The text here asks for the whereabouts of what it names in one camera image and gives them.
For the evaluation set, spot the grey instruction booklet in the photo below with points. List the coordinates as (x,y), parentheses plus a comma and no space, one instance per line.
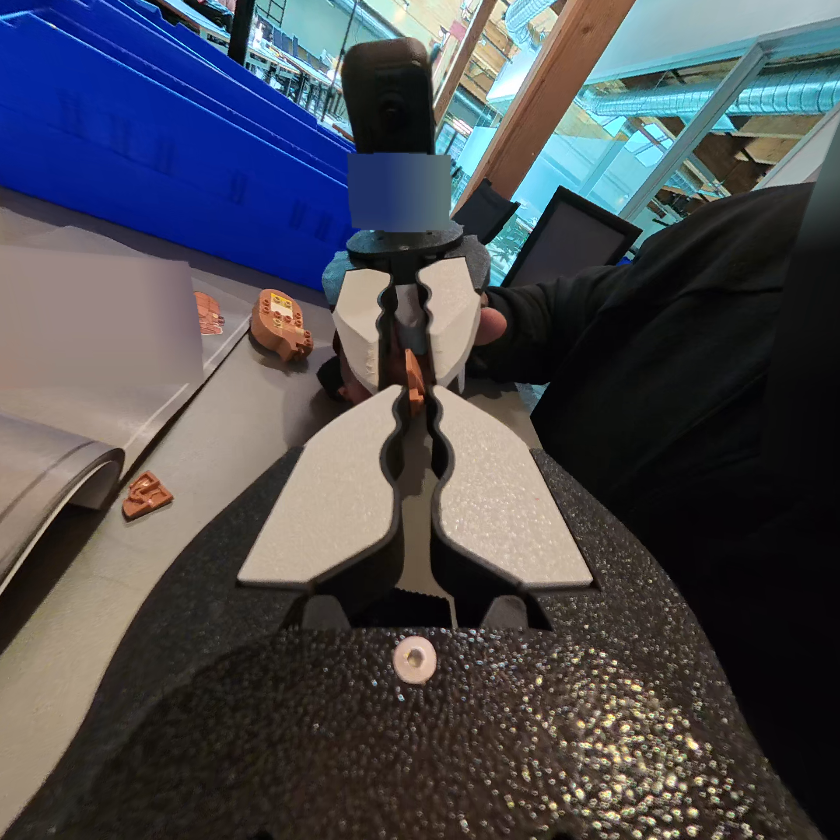
(131,427)

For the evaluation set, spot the black monitor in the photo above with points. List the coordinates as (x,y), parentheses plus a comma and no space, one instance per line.
(571,243)

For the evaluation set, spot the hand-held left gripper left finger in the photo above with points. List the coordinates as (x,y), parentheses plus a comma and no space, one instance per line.
(328,512)

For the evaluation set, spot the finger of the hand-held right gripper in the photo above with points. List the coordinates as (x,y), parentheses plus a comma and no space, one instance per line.
(361,322)
(453,315)

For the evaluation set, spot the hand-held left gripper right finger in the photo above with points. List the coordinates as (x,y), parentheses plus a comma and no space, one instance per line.
(512,512)

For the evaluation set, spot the wooden beam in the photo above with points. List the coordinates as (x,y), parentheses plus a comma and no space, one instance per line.
(551,79)

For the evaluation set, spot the silver ventilation duct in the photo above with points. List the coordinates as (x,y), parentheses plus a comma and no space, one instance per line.
(735,99)

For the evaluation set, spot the black office chair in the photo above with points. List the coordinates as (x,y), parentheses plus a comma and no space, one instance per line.
(486,213)

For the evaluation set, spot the brown curved brick piece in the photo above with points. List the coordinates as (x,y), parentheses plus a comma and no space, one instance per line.
(414,377)

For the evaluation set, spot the round brown brick assembly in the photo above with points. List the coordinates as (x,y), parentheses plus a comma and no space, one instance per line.
(280,322)

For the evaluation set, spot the grey desk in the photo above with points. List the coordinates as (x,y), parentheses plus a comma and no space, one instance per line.
(223,433)

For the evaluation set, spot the row of blue plastic bins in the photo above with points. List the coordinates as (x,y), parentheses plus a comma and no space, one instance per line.
(158,145)

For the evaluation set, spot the person's right forearm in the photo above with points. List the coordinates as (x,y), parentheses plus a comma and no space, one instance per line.
(578,322)

